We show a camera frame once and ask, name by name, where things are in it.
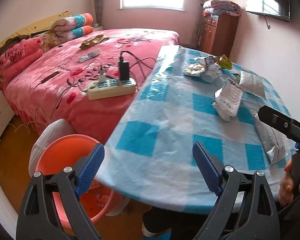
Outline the wall television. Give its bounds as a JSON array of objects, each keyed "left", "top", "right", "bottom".
[{"left": 245, "top": 0, "right": 291, "bottom": 22}]

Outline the blue checkered tablecloth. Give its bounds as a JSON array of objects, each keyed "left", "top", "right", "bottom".
[{"left": 94, "top": 45, "right": 300, "bottom": 208}]

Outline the yellow green snack packet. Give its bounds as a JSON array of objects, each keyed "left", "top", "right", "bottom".
[{"left": 215, "top": 54, "right": 233, "bottom": 70}]

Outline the crumpled silver yellow packet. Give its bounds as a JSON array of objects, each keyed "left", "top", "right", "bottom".
[{"left": 183, "top": 63, "right": 207, "bottom": 77}]

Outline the white remote control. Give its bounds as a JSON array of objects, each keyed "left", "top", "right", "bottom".
[{"left": 78, "top": 49, "right": 101, "bottom": 64}]

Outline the folded pink blanket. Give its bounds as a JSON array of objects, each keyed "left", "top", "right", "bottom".
[
  {"left": 0, "top": 49, "right": 44, "bottom": 81},
  {"left": 0, "top": 37, "right": 44, "bottom": 68}
]

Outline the cream power strip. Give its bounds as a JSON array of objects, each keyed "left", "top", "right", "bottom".
[{"left": 87, "top": 77, "right": 138, "bottom": 101}]

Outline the white blue crumpled packet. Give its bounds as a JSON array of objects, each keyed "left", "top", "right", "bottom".
[{"left": 195, "top": 56, "right": 216, "bottom": 67}]

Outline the white plastic stool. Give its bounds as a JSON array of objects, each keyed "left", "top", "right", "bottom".
[{"left": 29, "top": 118, "right": 128, "bottom": 217}]

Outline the bed with pink blanket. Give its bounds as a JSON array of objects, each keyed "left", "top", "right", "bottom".
[{"left": 0, "top": 28, "right": 180, "bottom": 146}]

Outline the yellow headboard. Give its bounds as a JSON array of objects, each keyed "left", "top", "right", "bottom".
[{"left": 0, "top": 10, "right": 73, "bottom": 57}]

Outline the flat silver packet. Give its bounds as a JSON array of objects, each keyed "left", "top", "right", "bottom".
[{"left": 238, "top": 70, "right": 268, "bottom": 100}]

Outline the orange plastic basin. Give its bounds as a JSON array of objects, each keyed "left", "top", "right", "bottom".
[{"left": 34, "top": 134, "right": 116, "bottom": 231}]

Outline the rolled floral quilt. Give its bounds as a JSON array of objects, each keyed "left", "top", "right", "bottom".
[
  {"left": 55, "top": 25, "right": 94, "bottom": 41},
  {"left": 51, "top": 13, "right": 94, "bottom": 32}
]

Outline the floral pillow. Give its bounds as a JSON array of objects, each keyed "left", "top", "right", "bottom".
[{"left": 32, "top": 31, "right": 60, "bottom": 52}]

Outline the black charger with cable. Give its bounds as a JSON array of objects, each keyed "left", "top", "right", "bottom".
[{"left": 120, "top": 51, "right": 157, "bottom": 91}]

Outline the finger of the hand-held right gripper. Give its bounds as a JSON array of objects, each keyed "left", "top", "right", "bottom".
[{"left": 258, "top": 105, "right": 300, "bottom": 143}]

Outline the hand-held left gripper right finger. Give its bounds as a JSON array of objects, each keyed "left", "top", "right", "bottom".
[{"left": 192, "top": 141, "right": 282, "bottom": 240}]

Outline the grey checked curtain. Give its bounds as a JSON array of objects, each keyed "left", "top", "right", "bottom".
[
  {"left": 191, "top": 0, "right": 211, "bottom": 47},
  {"left": 93, "top": 0, "right": 104, "bottom": 29}
]

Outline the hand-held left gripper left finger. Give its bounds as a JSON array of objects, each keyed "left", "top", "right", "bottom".
[{"left": 16, "top": 142, "right": 105, "bottom": 240}]

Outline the folded colourful quilt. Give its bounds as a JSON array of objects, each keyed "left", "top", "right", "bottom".
[{"left": 202, "top": 0, "right": 242, "bottom": 18}]

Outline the brown wooden cabinet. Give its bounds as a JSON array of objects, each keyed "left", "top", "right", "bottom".
[{"left": 201, "top": 13, "right": 239, "bottom": 58}]

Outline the white wet wipes packet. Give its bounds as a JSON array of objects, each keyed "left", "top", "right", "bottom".
[{"left": 202, "top": 64, "right": 223, "bottom": 83}]

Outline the white silver printed packet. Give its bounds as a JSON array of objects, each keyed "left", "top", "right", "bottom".
[{"left": 212, "top": 78, "right": 244, "bottom": 123}]

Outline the person's right hand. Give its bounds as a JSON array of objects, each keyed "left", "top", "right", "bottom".
[{"left": 277, "top": 159, "right": 300, "bottom": 206}]

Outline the long silver packet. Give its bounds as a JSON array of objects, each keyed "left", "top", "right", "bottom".
[{"left": 254, "top": 114, "right": 298, "bottom": 166}]

